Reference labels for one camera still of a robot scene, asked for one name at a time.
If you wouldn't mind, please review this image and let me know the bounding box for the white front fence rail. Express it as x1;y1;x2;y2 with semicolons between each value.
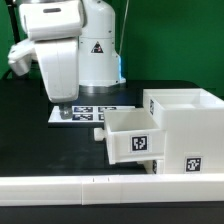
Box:
0;174;224;206

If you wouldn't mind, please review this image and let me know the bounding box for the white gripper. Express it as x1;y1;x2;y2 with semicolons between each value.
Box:
8;0;83;120

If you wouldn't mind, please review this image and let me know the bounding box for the white drawer box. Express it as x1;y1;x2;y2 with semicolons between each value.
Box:
94;108;166;164
139;160;164;175

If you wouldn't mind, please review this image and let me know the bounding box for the white front drawer box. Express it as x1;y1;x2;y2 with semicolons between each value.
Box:
139;160;164;175

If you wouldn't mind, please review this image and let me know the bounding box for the white marker base plate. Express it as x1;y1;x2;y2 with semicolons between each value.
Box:
48;105;133;124

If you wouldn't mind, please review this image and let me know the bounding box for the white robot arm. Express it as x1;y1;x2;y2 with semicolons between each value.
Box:
8;0;125;120

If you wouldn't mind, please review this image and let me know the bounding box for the black camera stand pole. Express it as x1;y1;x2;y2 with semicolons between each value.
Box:
2;0;20;80

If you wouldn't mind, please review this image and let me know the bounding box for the white drawer cabinet frame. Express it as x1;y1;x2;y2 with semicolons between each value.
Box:
143;88;224;174

